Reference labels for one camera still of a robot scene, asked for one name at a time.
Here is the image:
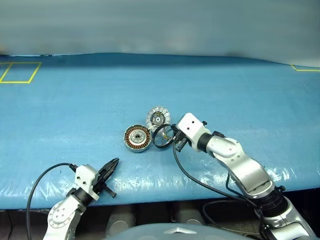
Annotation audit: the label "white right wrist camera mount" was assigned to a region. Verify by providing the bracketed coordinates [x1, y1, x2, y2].
[176, 112, 211, 153]

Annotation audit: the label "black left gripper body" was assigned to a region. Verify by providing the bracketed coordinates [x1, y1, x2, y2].
[93, 173, 118, 199]

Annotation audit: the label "blue plastic table cover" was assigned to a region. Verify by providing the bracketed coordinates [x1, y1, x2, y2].
[0, 52, 320, 210]

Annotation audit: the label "black ring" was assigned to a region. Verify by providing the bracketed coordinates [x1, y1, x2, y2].
[152, 123, 176, 150]

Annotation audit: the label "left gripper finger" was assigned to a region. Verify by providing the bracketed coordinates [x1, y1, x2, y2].
[98, 157, 118, 180]
[100, 157, 120, 184]

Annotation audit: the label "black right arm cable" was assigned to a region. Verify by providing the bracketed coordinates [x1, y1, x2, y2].
[172, 143, 270, 240]

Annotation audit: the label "grey robot torso silver emblem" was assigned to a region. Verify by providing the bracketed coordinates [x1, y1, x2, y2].
[104, 223, 226, 240]

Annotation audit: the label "dark grey rounded shape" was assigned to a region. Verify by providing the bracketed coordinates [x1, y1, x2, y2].
[174, 209, 205, 226]
[108, 212, 137, 233]

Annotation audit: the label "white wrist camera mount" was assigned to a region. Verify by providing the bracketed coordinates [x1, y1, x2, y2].
[176, 112, 211, 153]
[74, 164, 101, 201]

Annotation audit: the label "silver motor stator copper windings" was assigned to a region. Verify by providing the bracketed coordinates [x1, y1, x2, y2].
[123, 124, 152, 154]

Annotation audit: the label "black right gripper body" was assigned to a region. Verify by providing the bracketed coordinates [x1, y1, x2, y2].
[171, 129, 189, 153]

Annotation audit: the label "round silver motor cover circuit board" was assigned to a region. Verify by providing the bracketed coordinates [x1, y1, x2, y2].
[145, 106, 172, 133]

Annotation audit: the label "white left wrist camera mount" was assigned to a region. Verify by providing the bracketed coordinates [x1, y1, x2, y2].
[74, 164, 101, 201]

